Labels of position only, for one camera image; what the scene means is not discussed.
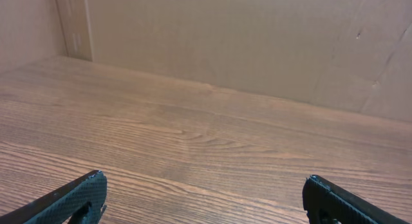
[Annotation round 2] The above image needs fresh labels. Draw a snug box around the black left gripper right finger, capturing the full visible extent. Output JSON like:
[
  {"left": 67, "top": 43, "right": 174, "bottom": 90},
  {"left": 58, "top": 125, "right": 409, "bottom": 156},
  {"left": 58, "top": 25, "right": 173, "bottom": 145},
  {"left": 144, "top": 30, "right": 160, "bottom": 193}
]
[{"left": 302, "top": 174, "right": 408, "bottom": 224}]

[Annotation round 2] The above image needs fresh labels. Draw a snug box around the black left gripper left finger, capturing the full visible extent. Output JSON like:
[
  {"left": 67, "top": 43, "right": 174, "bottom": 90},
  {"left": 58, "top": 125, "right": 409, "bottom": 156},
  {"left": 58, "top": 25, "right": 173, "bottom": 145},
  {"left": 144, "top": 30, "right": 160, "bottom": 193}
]
[{"left": 1, "top": 170, "right": 108, "bottom": 224}]

